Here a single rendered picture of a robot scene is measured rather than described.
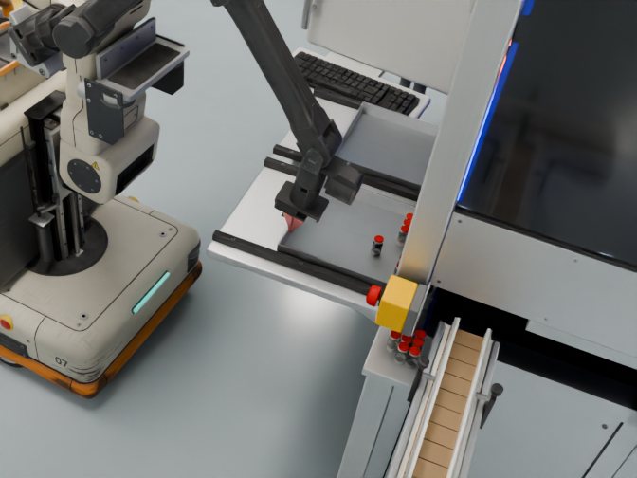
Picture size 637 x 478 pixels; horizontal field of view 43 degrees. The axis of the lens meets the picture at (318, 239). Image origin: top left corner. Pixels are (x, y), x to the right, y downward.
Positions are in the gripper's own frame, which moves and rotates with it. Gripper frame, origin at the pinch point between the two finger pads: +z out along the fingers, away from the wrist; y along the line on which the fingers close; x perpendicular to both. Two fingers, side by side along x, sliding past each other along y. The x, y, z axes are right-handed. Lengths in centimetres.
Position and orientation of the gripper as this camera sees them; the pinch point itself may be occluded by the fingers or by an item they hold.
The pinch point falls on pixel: (291, 228)
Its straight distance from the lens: 172.1
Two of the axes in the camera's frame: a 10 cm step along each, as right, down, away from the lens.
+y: 9.0, 4.3, -0.5
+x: 3.4, -6.3, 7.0
